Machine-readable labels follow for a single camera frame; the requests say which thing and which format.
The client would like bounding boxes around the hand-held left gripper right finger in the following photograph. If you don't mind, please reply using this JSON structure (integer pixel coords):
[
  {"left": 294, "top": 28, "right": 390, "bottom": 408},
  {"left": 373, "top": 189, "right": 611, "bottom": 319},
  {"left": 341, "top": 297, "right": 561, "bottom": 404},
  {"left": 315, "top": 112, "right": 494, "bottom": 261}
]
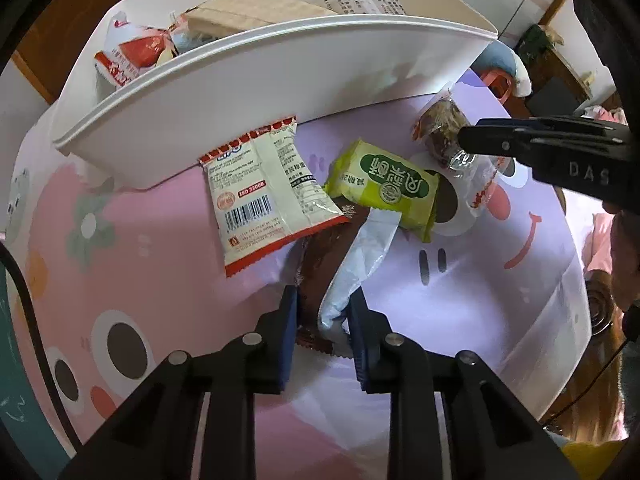
[{"left": 347, "top": 290, "right": 566, "bottom": 480}]

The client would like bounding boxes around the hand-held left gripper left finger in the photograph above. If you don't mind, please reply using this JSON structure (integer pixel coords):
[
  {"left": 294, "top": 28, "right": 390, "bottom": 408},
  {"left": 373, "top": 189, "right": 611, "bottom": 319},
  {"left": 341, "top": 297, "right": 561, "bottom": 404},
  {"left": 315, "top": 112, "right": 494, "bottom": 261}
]
[{"left": 57, "top": 285, "right": 301, "bottom": 480}]

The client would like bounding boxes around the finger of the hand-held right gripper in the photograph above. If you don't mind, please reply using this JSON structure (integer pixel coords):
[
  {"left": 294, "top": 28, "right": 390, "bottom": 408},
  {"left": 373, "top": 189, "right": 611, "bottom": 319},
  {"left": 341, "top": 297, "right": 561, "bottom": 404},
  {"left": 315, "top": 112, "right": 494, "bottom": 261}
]
[
  {"left": 457, "top": 125, "right": 551, "bottom": 161},
  {"left": 475, "top": 115, "right": 626, "bottom": 136}
]

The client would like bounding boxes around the clear packet with brown cake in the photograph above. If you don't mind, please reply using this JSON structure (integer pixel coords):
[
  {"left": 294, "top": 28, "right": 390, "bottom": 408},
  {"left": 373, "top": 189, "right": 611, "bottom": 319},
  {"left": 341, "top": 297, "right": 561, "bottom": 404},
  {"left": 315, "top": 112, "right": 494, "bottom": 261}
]
[{"left": 411, "top": 81, "right": 511, "bottom": 217}]

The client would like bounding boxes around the brown chocolate snack packet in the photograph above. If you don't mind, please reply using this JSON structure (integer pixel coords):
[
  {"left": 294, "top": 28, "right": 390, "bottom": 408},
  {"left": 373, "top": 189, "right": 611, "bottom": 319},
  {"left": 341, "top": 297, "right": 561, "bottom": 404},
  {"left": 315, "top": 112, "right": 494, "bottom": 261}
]
[{"left": 295, "top": 199, "right": 373, "bottom": 358}]

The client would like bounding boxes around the silver foil snack packet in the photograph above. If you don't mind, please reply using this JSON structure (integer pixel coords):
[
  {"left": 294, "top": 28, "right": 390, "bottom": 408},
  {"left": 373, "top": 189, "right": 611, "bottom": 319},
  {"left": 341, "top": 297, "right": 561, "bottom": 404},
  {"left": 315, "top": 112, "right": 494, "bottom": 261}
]
[{"left": 318, "top": 208, "right": 402, "bottom": 333}]

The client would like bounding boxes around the white plastic bin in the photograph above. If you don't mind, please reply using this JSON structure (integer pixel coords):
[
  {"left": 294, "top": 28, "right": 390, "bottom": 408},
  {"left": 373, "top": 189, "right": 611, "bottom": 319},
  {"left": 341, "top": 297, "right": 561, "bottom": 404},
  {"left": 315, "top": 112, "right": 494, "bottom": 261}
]
[{"left": 52, "top": 0, "right": 499, "bottom": 192}]

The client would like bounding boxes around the brown paper snack packet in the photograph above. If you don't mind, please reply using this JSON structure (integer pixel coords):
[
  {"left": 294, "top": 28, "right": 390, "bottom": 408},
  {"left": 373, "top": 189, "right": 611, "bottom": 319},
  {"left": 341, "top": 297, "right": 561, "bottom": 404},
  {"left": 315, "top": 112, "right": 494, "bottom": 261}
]
[{"left": 184, "top": 0, "right": 338, "bottom": 41}]

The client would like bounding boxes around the red and white snack packet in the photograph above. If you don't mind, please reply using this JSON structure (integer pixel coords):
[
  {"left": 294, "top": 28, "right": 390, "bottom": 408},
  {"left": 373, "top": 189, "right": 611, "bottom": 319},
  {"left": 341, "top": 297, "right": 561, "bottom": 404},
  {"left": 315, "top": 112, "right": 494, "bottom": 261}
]
[{"left": 94, "top": 11, "right": 177, "bottom": 92}]

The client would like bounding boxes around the dark wooden cabinet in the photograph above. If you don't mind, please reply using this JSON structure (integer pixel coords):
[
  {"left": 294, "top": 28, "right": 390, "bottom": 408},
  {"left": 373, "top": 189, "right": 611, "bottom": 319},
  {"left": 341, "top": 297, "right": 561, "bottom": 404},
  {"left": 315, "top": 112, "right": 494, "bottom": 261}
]
[{"left": 515, "top": 22, "right": 603, "bottom": 118}]

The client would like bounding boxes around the pink plastic stool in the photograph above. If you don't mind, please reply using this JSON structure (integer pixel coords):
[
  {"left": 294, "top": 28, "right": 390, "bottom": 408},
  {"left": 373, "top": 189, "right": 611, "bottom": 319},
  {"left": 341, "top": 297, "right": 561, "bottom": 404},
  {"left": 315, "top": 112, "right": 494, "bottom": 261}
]
[{"left": 479, "top": 67, "right": 516, "bottom": 107}]

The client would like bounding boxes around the pink and white bedding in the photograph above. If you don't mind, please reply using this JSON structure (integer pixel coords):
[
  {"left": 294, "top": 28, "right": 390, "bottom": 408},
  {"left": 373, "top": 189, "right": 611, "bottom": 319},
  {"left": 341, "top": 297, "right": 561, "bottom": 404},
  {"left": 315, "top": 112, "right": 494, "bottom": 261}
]
[{"left": 582, "top": 212, "right": 618, "bottom": 286}]

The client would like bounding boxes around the blue cushion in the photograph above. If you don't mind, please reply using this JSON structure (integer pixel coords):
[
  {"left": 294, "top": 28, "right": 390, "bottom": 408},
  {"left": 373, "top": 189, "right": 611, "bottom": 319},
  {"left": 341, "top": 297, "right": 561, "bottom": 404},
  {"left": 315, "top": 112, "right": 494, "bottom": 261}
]
[{"left": 470, "top": 40, "right": 523, "bottom": 86}]

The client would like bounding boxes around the green snack packet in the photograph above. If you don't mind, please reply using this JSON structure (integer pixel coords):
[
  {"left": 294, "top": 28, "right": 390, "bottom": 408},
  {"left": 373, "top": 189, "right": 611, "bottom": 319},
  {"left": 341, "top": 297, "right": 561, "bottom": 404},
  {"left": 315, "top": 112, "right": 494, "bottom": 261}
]
[{"left": 324, "top": 139, "right": 441, "bottom": 244}]

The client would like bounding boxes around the pink cartoon printed tablecloth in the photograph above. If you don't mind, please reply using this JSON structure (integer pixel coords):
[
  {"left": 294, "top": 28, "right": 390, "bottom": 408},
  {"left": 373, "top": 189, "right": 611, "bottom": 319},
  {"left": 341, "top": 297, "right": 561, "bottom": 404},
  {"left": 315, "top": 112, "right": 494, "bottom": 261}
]
[{"left": 0, "top": 70, "right": 593, "bottom": 480}]

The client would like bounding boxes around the white red-edged snack packet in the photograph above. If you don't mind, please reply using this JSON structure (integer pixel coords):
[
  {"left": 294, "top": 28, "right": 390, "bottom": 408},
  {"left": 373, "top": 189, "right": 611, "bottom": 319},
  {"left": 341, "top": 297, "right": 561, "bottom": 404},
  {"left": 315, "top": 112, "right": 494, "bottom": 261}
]
[{"left": 198, "top": 116, "right": 352, "bottom": 279}]

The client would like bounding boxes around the thin black wire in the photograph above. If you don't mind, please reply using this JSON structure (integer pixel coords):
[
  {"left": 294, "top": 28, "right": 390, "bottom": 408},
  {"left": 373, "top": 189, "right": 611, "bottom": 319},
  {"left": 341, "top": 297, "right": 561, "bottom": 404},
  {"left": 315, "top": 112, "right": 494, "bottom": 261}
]
[{"left": 545, "top": 300, "right": 640, "bottom": 421}]

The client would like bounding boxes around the black cable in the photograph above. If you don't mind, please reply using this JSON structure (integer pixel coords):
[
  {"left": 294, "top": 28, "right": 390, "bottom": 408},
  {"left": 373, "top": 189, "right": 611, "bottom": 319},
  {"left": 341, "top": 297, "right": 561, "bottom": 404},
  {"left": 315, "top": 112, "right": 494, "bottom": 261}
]
[{"left": 0, "top": 242, "right": 78, "bottom": 448}]

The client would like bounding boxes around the green chalkboard with pink frame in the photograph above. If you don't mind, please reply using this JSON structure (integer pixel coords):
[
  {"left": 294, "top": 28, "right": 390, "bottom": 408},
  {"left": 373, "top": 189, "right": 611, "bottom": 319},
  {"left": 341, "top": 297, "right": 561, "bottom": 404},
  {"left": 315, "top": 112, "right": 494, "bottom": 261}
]
[{"left": 0, "top": 260, "right": 71, "bottom": 466}]

